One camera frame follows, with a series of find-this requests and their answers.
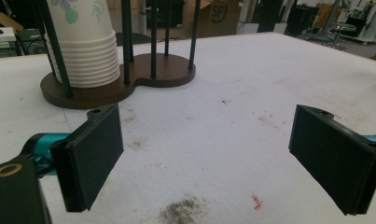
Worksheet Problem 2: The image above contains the small orange scrap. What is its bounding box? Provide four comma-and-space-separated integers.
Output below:
250, 194, 264, 211

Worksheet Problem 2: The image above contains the small open cardboard box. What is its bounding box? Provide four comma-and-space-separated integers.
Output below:
0, 12, 24, 32

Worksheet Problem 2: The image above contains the stack of floral paper cups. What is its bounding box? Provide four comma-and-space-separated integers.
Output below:
45, 0, 121, 89

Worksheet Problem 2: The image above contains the chrome stool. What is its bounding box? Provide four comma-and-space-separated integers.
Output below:
327, 22, 358, 51

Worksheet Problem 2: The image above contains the large printed cardboard box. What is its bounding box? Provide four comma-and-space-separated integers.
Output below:
182, 0, 244, 39

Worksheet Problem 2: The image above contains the brown wooden cup holder rack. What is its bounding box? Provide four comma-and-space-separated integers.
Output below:
35, 0, 202, 110

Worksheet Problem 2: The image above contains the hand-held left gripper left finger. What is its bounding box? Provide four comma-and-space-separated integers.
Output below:
49, 104, 125, 213

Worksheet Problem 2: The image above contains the white box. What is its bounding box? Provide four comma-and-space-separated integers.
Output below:
0, 26, 18, 43

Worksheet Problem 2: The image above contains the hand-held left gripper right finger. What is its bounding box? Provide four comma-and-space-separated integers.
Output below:
288, 105, 376, 216

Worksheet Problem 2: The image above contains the black cabinet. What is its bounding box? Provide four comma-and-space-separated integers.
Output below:
285, 4, 320, 35

